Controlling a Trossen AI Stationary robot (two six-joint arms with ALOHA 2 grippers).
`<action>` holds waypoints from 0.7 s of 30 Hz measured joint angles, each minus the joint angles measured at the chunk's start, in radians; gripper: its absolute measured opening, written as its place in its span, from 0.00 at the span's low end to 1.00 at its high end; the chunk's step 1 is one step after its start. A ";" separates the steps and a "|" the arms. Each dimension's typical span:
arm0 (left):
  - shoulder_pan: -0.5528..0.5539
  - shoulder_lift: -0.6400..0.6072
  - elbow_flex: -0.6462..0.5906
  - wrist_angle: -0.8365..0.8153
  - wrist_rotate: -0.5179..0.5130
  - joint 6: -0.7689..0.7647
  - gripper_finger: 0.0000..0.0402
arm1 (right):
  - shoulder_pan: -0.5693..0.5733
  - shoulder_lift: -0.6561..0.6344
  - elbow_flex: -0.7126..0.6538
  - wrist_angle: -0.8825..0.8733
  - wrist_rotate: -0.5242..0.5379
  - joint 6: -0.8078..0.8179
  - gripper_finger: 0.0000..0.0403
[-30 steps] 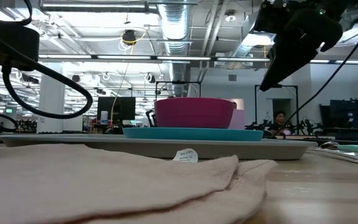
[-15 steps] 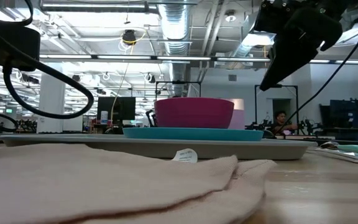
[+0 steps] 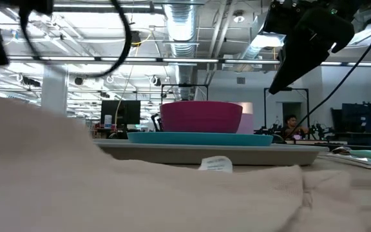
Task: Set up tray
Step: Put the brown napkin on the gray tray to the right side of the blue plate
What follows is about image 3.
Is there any white plastic utensil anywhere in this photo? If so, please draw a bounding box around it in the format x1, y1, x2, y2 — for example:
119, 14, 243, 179
325, 152, 371, 169

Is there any beige cloth napkin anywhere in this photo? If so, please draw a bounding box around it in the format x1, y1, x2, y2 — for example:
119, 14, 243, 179
0, 90, 366, 232

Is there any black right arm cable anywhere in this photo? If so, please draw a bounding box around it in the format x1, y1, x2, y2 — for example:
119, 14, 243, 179
285, 0, 371, 138

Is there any black computer monitor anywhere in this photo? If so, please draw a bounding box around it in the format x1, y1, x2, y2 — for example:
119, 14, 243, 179
100, 100, 141, 130

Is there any white building pillar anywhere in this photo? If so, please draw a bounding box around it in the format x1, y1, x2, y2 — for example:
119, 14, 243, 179
41, 66, 69, 115

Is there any teal plastic plate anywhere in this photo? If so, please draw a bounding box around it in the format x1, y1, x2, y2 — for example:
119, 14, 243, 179
126, 131, 274, 148

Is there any black metal frame stand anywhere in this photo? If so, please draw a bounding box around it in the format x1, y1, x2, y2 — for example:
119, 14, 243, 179
263, 86, 310, 136

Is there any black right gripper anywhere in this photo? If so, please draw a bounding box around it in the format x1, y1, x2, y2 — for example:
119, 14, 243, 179
262, 0, 360, 95

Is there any grey plastic tray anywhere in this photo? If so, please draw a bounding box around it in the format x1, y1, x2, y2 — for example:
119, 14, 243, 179
91, 138, 330, 167

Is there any teal-handled utensil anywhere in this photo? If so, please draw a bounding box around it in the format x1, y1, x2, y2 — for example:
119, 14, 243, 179
333, 146, 371, 161

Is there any dark blue cabinet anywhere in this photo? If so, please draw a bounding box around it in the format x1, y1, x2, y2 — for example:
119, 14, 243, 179
330, 102, 371, 146

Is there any pink plastic cup with handle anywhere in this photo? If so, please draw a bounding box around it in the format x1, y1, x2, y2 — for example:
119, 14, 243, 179
235, 102, 254, 135

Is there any person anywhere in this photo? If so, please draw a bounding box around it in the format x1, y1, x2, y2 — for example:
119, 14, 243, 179
281, 114, 309, 140

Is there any silver ventilation duct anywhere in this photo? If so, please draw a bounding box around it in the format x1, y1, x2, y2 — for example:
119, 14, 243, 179
162, 0, 201, 101

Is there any magenta plastic bowl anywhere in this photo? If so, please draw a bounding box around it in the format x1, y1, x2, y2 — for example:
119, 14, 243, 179
159, 101, 243, 134

